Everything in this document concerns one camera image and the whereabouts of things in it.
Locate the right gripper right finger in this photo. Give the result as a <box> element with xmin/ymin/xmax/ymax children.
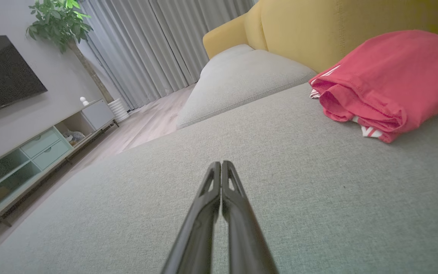
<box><xmin>222</xmin><ymin>160</ymin><xmax>279</xmax><ymax>274</ymax></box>

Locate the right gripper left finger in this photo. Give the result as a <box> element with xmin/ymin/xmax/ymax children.
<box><xmin>161</xmin><ymin>161</ymin><xmax>222</xmax><ymax>274</ymax></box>

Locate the red shirt with striped trim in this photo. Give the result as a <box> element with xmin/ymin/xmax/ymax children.
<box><xmin>309</xmin><ymin>30</ymin><xmax>438</xmax><ymax>144</ymax></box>

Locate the large grey sofa seat cushion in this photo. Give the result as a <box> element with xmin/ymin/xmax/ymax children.
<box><xmin>0</xmin><ymin>82</ymin><xmax>438</xmax><ymax>274</ymax></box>

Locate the white ribbed plant pot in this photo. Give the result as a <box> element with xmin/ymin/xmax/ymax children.
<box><xmin>108</xmin><ymin>98</ymin><xmax>130</xmax><ymax>123</ymax></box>

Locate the grey soft toy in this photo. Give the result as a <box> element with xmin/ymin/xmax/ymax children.
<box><xmin>64</xmin><ymin>129</ymin><xmax>86</xmax><ymax>145</ymax></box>

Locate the white and green tv cabinet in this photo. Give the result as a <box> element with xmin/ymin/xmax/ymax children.
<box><xmin>0</xmin><ymin>99</ymin><xmax>120</xmax><ymax>244</ymax></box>

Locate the grey pleated curtain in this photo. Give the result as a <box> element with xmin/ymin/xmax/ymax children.
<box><xmin>76</xmin><ymin>0</ymin><xmax>259</xmax><ymax>111</ymax></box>

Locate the yellow sofa backrest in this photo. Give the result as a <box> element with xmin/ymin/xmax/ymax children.
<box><xmin>203</xmin><ymin>0</ymin><xmax>438</xmax><ymax>73</ymax></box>

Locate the green potted tree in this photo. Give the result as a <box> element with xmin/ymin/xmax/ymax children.
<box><xmin>26</xmin><ymin>0</ymin><xmax>115</xmax><ymax>104</ymax></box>

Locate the black flat television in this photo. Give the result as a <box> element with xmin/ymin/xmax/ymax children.
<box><xmin>0</xmin><ymin>35</ymin><xmax>48</xmax><ymax>118</ymax></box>

